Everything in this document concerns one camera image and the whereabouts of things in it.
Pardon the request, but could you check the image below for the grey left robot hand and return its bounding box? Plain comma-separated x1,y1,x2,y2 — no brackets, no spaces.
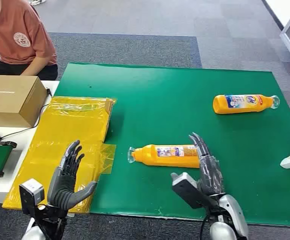
47,139,98,212

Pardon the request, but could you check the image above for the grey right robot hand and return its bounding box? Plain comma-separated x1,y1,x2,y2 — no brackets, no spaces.
188,132,225,196

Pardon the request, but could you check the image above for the orange detergent bottle clear cap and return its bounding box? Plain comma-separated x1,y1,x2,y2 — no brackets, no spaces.
212,94,281,116
127,144,201,169

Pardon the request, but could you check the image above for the yellow plastic bag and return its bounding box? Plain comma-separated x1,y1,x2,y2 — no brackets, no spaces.
2,96,117,214

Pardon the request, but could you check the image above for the white side table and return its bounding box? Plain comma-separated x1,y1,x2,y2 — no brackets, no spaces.
0,78,60,204

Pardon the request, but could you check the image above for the brown cardboard box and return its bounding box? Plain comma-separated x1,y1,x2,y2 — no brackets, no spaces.
0,75,48,128

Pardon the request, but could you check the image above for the person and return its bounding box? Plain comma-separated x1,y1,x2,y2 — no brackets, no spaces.
0,0,59,81

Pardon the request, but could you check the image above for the dark right wrist camera box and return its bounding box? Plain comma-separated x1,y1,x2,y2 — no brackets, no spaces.
170,172,220,210

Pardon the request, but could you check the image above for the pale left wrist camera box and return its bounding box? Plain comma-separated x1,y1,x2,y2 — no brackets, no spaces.
18,178,45,216

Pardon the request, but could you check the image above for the black cable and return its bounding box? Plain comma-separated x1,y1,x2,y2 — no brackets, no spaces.
0,87,53,140

